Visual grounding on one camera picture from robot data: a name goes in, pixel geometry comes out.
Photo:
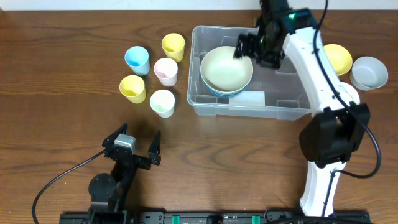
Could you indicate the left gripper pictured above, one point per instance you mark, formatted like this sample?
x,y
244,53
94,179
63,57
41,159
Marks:
x,y
134,158

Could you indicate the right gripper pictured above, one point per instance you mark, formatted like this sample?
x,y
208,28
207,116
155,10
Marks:
x,y
249,43

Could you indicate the beige bowl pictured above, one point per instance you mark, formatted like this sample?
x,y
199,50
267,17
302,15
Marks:
x,y
221,71

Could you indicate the dark blue bowl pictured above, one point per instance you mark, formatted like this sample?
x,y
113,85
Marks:
x,y
212,89
225,94

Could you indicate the yellow bowl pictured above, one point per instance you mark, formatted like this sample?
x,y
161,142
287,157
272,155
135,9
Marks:
x,y
339,57

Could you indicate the white bowl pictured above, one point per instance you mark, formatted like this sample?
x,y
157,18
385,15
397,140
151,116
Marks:
x,y
351,92

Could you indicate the grey bowl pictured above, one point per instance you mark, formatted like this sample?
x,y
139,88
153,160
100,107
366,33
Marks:
x,y
368,73

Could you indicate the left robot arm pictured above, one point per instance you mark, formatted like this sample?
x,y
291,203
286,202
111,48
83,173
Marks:
x,y
109,191

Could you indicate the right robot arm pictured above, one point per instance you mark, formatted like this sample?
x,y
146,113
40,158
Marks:
x,y
338,122

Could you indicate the clear plastic storage container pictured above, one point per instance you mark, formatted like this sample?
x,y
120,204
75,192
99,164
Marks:
x,y
271,93

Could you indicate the pale green white cup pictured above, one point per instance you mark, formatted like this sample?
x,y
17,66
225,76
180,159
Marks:
x,y
163,103

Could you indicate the yellow cup near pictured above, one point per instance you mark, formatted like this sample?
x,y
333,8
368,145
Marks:
x,y
133,88

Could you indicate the yellow cup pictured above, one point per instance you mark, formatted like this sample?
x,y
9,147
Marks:
x,y
173,45
133,88

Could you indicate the yellow cup far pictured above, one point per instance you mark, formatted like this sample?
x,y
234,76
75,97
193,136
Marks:
x,y
173,45

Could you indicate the pink cup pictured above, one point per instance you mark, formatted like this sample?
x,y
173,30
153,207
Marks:
x,y
166,70

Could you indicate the light blue cup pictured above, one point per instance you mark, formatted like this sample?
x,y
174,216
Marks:
x,y
137,58

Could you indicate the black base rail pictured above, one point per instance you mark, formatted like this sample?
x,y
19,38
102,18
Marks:
x,y
270,216

